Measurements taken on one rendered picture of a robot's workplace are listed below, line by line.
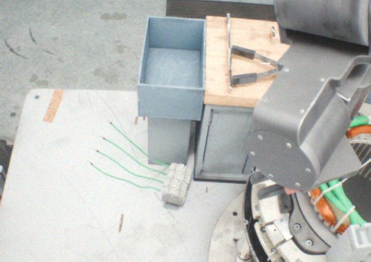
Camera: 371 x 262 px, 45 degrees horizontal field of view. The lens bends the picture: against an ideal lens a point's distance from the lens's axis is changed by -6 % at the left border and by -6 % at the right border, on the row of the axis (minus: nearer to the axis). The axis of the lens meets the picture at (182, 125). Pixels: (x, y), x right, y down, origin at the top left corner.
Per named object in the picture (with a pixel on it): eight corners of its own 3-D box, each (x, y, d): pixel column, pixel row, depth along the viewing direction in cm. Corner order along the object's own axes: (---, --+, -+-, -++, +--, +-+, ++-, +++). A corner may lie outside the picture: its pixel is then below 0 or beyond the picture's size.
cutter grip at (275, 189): (258, 201, 50) (261, 195, 48) (255, 195, 50) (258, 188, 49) (291, 190, 50) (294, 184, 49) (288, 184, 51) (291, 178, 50)
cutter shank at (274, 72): (257, 80, 73) (257, 77, 73) (254, 77, 73) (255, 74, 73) (288, 71, 75) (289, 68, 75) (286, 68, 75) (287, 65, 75)
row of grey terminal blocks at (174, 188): (181, 213, 92) (182, 203, 89) (157, 206, 93) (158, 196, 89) (194, 171, 98) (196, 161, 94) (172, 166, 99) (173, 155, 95)
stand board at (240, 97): (203, 104, 75) (204, 94, 73) (204, 24, 86) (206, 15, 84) (322, 113, 76) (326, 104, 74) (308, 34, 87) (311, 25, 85)
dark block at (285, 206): (287, 190, 61) (289, 185, 60) (290, 213, 59) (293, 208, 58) (277, 190, 61) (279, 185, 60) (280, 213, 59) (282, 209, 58)
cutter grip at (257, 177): (251, 185, 51) (254, 178, 49) (248, 179, 51) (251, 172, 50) (283, 175, 52) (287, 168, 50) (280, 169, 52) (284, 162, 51)
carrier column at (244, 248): (237, 262, 85) (259, 217, 68) (236, 250, 86) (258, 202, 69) (250, 261, 85) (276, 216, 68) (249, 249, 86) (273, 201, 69)
